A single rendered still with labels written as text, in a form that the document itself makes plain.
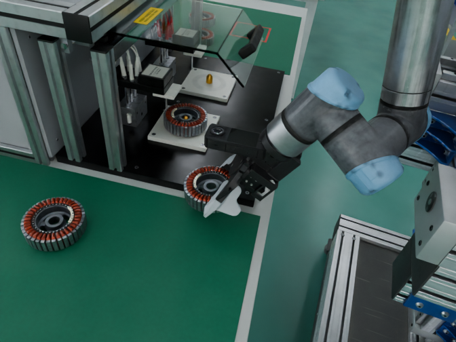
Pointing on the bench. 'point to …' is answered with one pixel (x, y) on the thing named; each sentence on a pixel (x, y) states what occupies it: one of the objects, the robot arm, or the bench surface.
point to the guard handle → (254, 35)
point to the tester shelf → (66, 17)
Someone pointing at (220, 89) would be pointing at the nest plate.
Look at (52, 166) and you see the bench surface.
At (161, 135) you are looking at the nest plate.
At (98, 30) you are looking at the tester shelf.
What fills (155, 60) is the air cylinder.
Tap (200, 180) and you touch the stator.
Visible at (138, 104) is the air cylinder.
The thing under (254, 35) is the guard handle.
